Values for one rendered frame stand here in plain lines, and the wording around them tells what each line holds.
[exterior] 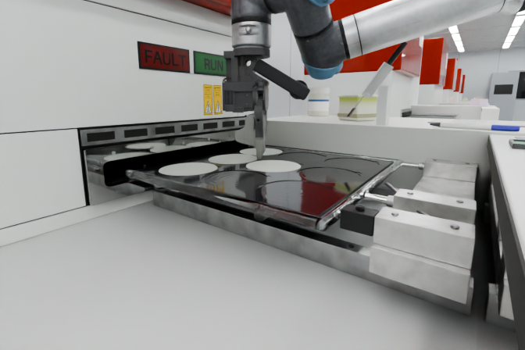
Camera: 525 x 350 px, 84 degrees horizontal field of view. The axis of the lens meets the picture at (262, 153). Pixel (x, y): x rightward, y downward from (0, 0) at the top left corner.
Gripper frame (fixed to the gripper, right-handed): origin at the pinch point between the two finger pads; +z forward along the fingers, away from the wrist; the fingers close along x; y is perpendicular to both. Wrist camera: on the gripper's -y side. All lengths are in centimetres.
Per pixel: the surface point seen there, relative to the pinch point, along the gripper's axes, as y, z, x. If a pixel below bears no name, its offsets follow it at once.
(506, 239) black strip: -17.9, -3.4, 42.3
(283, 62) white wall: 10, -55, -317
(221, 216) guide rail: 4.5, 7.2, 16.2
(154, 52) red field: 20.3, -19.5, 2.8
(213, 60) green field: 12.6, -19.6, -10.8
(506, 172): -24.3, -4.7, 32.0
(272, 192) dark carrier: -3.7, 1.4, 21.1
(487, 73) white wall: -684, -104, -1115
